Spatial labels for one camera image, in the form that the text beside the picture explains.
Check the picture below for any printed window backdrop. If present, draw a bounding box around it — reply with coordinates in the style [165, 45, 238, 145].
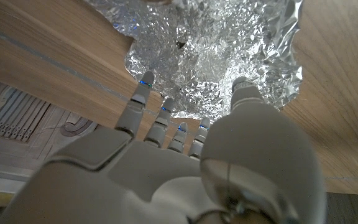
[0, 73, 99, 207]

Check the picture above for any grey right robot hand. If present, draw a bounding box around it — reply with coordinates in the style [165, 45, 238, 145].
[0, 70, 328, 224]

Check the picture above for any aluminum foil sheet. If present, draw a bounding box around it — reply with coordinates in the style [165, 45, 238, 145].
[84, 0, 304, 122]

